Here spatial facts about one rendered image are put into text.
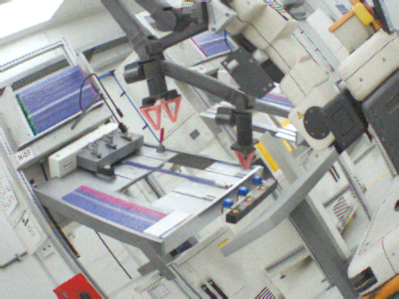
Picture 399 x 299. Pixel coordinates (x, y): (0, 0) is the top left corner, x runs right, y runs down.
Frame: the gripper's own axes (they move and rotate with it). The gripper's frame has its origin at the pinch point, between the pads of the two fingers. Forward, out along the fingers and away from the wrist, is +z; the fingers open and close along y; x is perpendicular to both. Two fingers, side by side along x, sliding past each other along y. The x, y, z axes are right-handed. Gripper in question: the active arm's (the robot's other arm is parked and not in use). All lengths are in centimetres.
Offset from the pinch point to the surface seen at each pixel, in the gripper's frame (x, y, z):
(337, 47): -101, -450, 36
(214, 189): -10.9, 3.6, 9.1
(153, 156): -48, -11, 8
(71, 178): -65, 28, 8
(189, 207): -10.3, 20.9, 8.9
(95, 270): -153, -58, 137
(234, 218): 5.6, 17.4, 11.3
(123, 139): -62, -8, 2
